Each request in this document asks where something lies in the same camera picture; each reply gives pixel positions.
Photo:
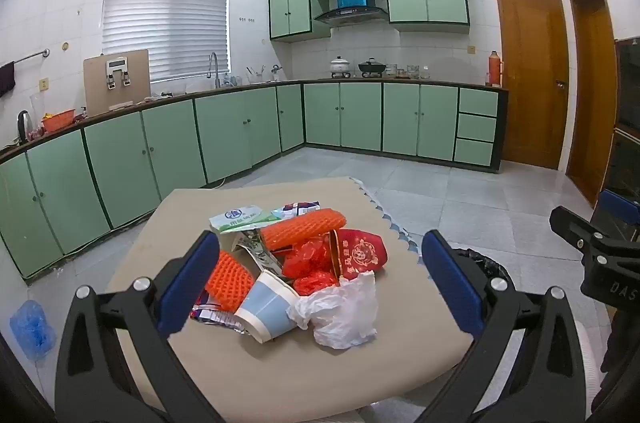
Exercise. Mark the white window blind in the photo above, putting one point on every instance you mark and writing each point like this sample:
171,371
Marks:
165,13

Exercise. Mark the green base cabinets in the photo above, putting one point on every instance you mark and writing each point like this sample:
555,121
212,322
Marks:
360,113

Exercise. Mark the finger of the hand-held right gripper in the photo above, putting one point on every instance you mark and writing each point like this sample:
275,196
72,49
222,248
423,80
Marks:
620,205
575,225

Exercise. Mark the white tablecloth with blue scallops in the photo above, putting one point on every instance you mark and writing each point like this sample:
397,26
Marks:
395,223

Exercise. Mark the dark glass cabinet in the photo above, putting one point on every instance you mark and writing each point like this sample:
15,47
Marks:
625,128

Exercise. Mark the black wok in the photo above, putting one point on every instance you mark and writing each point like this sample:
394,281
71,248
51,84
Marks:
371,67

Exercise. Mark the wide wooden door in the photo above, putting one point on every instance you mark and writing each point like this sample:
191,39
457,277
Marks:
530,78

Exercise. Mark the white plastic bag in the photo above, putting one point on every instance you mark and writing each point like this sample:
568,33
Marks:
340,308

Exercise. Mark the white cooking pot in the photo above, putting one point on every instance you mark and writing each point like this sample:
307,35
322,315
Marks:
340,67

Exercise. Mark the electric kettle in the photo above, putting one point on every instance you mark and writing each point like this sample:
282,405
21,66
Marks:
24,123

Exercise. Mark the orange thermos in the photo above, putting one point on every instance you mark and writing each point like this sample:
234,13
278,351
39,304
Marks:
494,68

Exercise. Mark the row of glass jars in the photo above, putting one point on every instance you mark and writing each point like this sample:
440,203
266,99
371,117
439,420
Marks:
407,72

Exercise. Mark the blue white red snack packet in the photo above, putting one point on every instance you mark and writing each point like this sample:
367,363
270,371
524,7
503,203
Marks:
300,207

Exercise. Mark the long orange foam net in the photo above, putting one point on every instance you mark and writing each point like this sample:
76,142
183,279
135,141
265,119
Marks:
305,228

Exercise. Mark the narrow wooden door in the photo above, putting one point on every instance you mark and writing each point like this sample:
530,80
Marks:
592,93

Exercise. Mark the red plastic bag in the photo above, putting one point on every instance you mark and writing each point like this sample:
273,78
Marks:
305,260

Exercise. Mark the short orange foam net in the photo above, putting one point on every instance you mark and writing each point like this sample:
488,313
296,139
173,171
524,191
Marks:
230,275

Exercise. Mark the range hood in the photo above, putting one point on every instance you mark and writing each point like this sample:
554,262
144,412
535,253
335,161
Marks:
350,14

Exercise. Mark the metal towel rail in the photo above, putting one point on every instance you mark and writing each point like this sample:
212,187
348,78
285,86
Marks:
30,57

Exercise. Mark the utensil cup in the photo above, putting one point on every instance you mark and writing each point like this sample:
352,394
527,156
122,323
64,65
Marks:
255,75

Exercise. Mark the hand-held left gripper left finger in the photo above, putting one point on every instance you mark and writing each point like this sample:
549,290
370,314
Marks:
187,288

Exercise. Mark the red printed pouch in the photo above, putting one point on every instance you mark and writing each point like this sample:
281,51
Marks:
360,250

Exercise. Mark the dark towel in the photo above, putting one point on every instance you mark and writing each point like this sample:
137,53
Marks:
6,78

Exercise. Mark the silver foil wrapper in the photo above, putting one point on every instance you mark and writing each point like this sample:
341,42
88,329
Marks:
215,315

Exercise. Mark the metal kitchen faucet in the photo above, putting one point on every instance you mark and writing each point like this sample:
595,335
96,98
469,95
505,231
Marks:
214,68

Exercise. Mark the blue paper cup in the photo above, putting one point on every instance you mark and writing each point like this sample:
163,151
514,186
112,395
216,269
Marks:
265,303

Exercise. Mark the blue plastic bag on floor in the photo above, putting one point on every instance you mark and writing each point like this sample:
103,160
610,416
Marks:
32,328

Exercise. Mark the white green milk bag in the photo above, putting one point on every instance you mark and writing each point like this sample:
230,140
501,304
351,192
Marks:
240,218

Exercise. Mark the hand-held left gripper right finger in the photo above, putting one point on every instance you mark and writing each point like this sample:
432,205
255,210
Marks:
450,288

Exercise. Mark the trash bin with black bag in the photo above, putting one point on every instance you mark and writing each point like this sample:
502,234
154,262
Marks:
482,260

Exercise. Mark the orange plastic basket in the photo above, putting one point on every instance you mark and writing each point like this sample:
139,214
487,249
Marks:
60,120

